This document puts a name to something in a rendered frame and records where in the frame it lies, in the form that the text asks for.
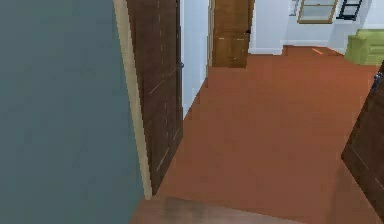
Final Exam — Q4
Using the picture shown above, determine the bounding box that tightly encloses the dark brown room door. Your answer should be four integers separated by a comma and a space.
125, 0, 185, 196

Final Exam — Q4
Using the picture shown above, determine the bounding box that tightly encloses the light brown wooden door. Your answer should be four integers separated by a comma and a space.
209, 0, 256, 69

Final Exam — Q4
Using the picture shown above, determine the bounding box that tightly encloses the dark brown panelled door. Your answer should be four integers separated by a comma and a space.
340, 59, 384, 224

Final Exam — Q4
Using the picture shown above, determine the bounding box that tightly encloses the green sofa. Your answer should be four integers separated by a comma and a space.
343, 28, 384, 66

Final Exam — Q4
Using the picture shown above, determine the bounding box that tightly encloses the black framed picture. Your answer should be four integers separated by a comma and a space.
335, 0, 364, 22

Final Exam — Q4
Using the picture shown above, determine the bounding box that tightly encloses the grey door handle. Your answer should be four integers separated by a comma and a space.
372, 71, 383, 92

